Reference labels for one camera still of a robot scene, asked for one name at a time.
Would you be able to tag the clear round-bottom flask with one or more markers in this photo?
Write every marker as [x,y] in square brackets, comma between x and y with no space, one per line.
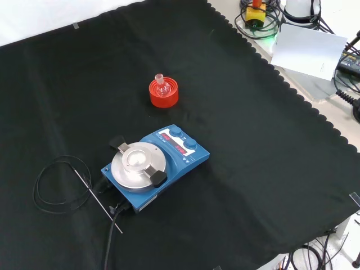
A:
[162,90]

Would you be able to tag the blue heater with steel plate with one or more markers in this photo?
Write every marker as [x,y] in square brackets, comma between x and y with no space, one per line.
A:
[180,168]

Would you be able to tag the black bench cloth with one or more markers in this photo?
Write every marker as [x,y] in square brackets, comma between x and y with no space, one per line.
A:
[253,140]

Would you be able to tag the thin steel probe rod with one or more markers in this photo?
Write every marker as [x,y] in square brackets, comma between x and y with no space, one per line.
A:
[97,199]

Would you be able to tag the yellow stop button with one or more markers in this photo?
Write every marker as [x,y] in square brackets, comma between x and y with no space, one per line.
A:
[255,13]

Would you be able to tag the grey tape strip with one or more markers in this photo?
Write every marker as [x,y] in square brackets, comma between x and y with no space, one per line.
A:
[76,26]

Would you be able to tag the white pale board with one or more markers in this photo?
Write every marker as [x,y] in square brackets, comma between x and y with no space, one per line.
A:
[306,50]

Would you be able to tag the black power adapter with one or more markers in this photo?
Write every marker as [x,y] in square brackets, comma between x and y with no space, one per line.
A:
[350,66]

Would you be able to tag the clear tape piece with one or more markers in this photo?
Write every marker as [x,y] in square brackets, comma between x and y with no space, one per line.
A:
[355,198]

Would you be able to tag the black tripod leg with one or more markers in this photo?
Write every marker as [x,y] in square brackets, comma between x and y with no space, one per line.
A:
[353,42]

